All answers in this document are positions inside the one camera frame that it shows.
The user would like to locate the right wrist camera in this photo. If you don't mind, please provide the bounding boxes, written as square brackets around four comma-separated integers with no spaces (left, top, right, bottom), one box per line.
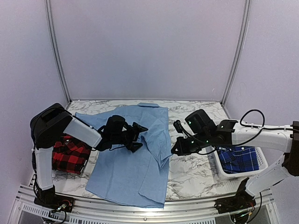
[173,120,186,134]

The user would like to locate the right aluminium corner post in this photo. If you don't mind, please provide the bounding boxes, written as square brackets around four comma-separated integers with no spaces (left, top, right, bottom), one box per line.
[221,0,252,107]

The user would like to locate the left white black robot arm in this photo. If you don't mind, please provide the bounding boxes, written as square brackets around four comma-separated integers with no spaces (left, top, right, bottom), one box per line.
[30,103,148,208]

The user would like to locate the light blue long sleeve shirt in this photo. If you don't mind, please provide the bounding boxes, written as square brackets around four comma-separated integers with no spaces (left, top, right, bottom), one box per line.
[75,103,172,208]

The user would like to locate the aluminium front frame rail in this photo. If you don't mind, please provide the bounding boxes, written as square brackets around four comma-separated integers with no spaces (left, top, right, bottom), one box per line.
[8,185,282,224]

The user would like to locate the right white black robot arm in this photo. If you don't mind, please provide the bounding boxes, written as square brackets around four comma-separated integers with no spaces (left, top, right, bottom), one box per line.
[171,109,299,209]

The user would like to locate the white plastic basket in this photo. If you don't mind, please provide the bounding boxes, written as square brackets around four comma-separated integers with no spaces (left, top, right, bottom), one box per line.
[205,146,268,180]

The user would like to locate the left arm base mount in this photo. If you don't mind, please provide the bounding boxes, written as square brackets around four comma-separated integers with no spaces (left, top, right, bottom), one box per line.
[34,195,75,213]

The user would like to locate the red black plaid folded shirt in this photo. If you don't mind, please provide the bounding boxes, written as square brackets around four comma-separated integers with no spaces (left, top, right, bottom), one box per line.
[52,134,92,175]

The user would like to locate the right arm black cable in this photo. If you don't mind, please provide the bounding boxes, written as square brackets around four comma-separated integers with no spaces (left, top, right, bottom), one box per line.
[186,109,295,147]

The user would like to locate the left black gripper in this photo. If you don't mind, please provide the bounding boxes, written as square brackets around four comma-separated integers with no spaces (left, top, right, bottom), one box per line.
[112,122,148,152]

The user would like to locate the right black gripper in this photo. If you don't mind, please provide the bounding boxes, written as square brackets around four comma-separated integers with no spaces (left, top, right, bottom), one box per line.
[171,131,211,156]

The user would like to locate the blue plaid shirt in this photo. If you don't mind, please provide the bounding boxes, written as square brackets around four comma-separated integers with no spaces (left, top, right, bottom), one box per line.
[217,146,259,174]

